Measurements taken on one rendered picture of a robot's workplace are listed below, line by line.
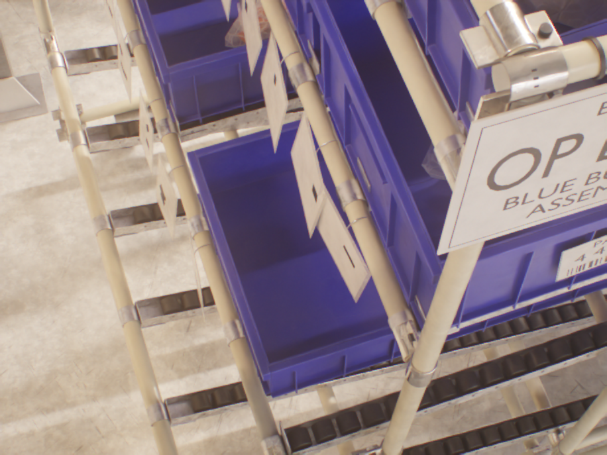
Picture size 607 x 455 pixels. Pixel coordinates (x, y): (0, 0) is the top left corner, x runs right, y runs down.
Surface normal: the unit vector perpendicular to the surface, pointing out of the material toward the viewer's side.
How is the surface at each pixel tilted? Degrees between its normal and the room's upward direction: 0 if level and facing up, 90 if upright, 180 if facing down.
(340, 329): 3
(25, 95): 90
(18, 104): 90
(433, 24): 90
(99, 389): 0
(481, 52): 0
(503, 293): 90
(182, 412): 11
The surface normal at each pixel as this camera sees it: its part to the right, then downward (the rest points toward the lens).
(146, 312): 0.22, -0.51
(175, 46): 0.00, -0.45
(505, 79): -0.95, 0.26
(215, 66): 0.33, 0.84
